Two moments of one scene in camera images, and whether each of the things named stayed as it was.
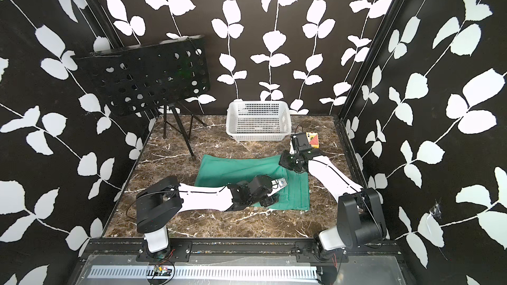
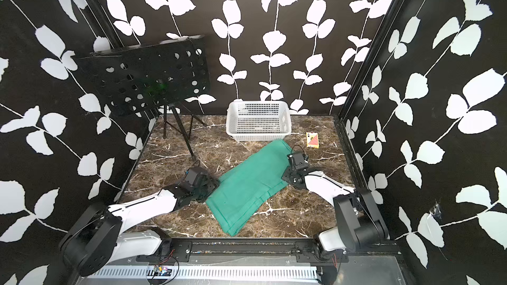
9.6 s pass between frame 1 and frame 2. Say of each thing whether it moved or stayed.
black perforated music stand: stayed
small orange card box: stayed
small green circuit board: stayed
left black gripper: moved
